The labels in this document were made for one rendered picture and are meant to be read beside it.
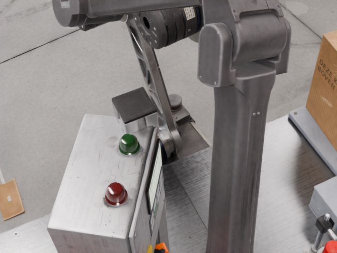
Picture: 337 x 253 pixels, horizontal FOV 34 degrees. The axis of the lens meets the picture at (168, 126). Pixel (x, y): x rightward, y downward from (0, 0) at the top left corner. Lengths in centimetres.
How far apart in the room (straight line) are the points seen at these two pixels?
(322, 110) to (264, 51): 85
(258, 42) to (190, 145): 160
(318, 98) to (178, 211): 46
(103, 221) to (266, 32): 28
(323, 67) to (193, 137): 94
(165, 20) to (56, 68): 166
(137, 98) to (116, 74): 212
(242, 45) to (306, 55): 232
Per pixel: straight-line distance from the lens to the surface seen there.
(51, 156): 255
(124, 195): 63
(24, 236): 139
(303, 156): 148
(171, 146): 206
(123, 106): 69
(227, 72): 61
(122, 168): 66
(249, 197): 69
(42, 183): 247
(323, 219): 122
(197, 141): 221
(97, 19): 94
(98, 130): 70
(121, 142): 66
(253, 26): 62
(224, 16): 61
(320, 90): 145
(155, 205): 75
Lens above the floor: 202
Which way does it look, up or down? 52 degrees down
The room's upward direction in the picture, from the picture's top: 4 degrees counter-clockwise
